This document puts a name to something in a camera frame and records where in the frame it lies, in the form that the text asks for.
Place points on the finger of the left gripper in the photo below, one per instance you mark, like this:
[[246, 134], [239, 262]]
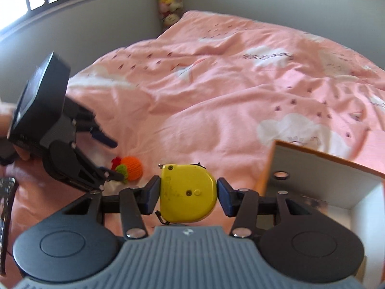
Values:
[[101, 137]]

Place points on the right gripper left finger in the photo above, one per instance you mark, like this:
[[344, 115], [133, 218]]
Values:
[[131, 204]]

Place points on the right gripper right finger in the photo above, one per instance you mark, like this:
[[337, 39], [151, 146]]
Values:
[[245, 205]]

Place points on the crocheted orange fruit toy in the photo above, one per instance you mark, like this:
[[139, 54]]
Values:
[[130, 167]]

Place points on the yellow tape measure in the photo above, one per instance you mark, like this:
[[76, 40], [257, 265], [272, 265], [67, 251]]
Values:
[[188, 193]]

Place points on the person's left hand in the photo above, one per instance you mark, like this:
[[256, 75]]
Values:
[[6, 119]]

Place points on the orange white cardboard box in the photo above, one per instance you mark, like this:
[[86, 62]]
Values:
[[349, 193]]

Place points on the pink cloud-print duvet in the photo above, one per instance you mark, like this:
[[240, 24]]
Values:
[[218, 90]]

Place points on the black camera box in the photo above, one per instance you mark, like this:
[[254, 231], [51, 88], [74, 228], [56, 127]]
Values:
[[40, 105]]

